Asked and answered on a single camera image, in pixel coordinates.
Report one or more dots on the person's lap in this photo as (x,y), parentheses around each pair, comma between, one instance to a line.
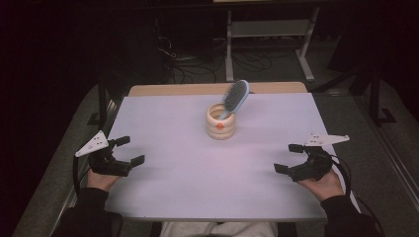
(217,229)

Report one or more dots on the grey metal stand frame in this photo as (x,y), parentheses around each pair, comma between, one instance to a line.
(270,29)

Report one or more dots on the black metal stand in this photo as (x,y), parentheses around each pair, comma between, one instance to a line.
(375,98)
(102,102)

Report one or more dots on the person's right hand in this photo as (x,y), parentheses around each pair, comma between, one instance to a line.
(324,189)

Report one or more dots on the person's left hand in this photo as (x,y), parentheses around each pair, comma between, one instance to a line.
(100,181)

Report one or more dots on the cream ribbed holder cup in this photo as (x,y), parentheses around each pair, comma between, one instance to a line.
(220,128)

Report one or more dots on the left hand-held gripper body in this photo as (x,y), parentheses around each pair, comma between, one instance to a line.
(107,164)

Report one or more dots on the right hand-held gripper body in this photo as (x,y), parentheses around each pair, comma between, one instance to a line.
(311,168)

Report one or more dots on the light blue hairbrush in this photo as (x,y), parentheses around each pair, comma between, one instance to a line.
(235,95)

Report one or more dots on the white table cover sheet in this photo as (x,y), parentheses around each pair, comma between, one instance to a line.
(171,171)

